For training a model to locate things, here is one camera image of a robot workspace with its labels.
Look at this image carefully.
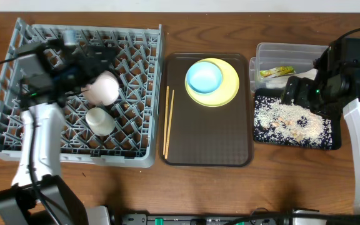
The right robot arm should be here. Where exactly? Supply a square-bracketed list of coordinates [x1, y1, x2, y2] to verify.
[281, 37, 360, 214]

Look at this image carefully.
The white napkin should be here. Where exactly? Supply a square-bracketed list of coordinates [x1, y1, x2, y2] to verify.
[266, 69, 318, 89]

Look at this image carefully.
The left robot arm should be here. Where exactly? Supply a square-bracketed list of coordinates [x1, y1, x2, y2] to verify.
[0, 31, 117, 224]

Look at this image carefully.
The grey dishwasher rack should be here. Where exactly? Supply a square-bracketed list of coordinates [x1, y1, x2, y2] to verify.
[0, 19, 163, 168]

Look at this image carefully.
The green snack wrapper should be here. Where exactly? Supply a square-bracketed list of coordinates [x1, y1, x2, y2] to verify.
[259, 66, 296, 78]

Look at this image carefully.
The pink cup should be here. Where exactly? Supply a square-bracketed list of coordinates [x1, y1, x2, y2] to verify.
[81, 71, 120, 106]

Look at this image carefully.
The wooden chopstick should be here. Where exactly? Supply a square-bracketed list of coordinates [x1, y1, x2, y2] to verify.
[164, 90, 175, 159]
[163, 86, 169, 156]

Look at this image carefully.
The yellow plate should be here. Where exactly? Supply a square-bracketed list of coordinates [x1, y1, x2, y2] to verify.
[185, 58, 239, 107]

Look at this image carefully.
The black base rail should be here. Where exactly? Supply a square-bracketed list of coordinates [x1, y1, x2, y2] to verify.
[121, 207, 360, 225]

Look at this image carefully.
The dark brown serving tray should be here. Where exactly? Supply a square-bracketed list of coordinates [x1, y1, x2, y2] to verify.
[162, 52, 254, 167]

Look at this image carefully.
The clear plastic waste bin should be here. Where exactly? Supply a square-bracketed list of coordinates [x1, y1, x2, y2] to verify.
[249, 42, 328, 93]

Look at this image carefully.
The black waste tray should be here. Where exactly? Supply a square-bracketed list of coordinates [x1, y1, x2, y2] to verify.
[252, 88, 343, 151]

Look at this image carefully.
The small white cup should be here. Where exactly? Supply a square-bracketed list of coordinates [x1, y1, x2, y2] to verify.
[86, 107, 115, 136]

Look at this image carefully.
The light blue bowl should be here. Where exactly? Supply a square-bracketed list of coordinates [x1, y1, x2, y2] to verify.
[186, 61, 223, 94]

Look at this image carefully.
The pile of rice grains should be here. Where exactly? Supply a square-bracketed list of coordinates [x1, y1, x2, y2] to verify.
[254, 96, 333, 148]

